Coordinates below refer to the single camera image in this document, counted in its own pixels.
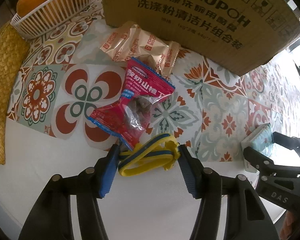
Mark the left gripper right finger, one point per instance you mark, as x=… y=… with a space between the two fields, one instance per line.
x=233 y=199

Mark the woven tissue box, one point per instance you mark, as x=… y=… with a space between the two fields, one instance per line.
x=13 y=49

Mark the red hawthorn snack packet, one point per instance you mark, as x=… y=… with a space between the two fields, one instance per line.
x=128 y=117

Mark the teal tissue pack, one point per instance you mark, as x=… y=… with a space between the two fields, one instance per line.
x=261 y=140

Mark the person right hand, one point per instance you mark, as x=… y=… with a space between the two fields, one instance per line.
x=291 y=227

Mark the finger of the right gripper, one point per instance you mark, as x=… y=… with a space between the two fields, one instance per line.
x=291 y=143
x=266 y=166

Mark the brown cardboard box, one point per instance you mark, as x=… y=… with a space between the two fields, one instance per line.
x=239 y=35

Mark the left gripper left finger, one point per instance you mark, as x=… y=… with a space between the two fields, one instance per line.
x=68 y=201

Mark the fortune biscuits gold packet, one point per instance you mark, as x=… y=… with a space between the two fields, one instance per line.
x=130 y=40

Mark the white fruit basket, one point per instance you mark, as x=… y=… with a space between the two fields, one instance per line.
x=47 y=16

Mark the yellow hair band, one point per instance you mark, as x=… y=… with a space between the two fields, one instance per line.
x=160 y=151

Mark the patterned table runner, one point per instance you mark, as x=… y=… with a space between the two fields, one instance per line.
x=65 y=77

